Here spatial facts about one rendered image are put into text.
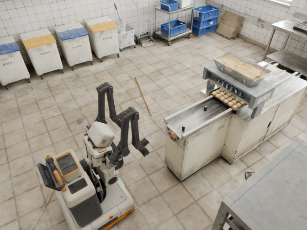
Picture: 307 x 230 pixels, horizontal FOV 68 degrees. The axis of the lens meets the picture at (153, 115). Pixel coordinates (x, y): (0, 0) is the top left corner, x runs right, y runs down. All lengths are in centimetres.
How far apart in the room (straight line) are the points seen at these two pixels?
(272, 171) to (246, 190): 14
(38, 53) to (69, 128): 175
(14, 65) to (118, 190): 326
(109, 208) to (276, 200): 191
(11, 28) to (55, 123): 226
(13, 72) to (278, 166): 468
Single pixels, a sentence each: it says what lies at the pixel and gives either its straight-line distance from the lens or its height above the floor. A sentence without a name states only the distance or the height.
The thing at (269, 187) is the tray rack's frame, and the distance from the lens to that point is 94.
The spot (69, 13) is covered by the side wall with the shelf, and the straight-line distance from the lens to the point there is 553.
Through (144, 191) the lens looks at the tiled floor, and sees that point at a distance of 293.
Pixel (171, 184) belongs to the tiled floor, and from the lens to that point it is 299.
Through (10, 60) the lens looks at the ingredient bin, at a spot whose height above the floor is 56.
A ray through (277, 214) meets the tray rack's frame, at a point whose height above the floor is 182.
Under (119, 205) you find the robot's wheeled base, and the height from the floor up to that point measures 28.
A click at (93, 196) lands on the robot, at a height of 68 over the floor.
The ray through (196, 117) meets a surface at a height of 84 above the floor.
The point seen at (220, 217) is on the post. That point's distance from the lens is 94.
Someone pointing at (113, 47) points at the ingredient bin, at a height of 28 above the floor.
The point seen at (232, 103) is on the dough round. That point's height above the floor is 92.
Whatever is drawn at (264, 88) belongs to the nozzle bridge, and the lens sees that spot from 261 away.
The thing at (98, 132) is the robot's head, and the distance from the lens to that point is 200.
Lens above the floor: 255
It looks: 42 degrees down
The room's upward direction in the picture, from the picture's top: 1 degrees counter-clockwise
